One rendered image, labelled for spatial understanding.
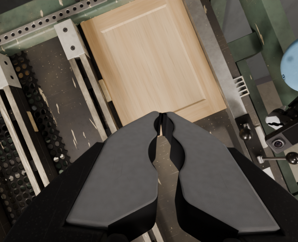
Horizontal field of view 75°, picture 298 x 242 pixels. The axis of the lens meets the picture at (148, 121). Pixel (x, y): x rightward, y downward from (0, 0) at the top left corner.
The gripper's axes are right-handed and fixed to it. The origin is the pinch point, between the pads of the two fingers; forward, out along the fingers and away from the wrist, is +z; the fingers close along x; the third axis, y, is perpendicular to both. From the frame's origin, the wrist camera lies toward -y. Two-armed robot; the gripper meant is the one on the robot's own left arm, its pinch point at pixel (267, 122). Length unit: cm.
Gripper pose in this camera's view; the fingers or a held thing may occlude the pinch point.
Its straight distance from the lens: 70.2
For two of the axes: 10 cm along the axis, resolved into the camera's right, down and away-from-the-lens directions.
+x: -6.8, -7.3, 0.0
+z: 0.0, 0.0, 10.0
